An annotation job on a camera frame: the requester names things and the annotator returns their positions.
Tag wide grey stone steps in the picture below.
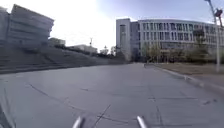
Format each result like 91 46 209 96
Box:
0 44 129 75

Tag row of trees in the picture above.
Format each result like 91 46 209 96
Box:
140 29 224 65

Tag robot's own part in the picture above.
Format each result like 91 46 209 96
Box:
71 115 84 128
136 115 148 128

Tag low pale building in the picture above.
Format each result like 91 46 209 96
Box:
67 44 99 55

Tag tall lamp pole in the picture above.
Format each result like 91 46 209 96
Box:
204 0 222 74

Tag grey stone kerb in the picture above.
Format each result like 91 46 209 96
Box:
143 62 224 93

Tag small grey building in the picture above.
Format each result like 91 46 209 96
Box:
47 37 67 48

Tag white curved building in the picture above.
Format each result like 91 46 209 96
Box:
115 17 224 63

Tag dark grey building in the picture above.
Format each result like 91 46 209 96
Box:
0 6 10 46

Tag group of trees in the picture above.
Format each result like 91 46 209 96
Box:
99 44 127 62

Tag grey layered building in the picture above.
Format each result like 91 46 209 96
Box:
6 3 55 48

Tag grey paved plaza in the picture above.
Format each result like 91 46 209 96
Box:
0 62 224 128

